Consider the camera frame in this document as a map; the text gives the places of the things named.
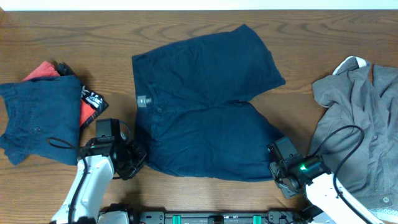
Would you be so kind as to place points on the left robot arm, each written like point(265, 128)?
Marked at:
point(101, 160)

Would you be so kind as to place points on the grey shorts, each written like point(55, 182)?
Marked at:
point(357, 135)

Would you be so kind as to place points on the red black waistband shorts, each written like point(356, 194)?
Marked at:
point(92, 103)

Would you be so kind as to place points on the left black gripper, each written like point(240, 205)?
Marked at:
point(142, 156)

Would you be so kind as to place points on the navy blue shorts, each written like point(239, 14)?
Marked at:
point(39, 109)
point(194, 113)

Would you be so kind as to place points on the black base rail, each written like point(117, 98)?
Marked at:
point(202, 217)

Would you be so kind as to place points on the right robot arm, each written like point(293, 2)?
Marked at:
point(309, 176)

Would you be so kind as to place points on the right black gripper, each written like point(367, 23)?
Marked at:
point(286, 191)

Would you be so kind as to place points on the folded navy blue shorts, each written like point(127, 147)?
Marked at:
point(39, 109)

